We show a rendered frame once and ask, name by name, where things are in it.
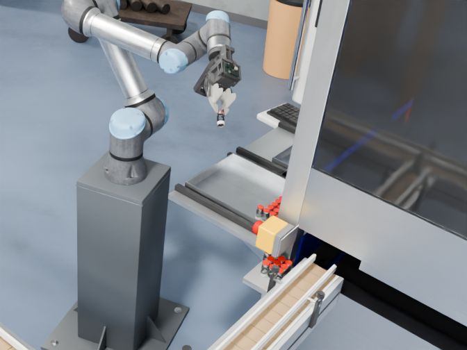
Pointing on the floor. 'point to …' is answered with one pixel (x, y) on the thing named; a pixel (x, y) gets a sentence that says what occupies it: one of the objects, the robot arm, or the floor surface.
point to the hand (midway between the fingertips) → (219, 112)
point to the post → (313, 112)
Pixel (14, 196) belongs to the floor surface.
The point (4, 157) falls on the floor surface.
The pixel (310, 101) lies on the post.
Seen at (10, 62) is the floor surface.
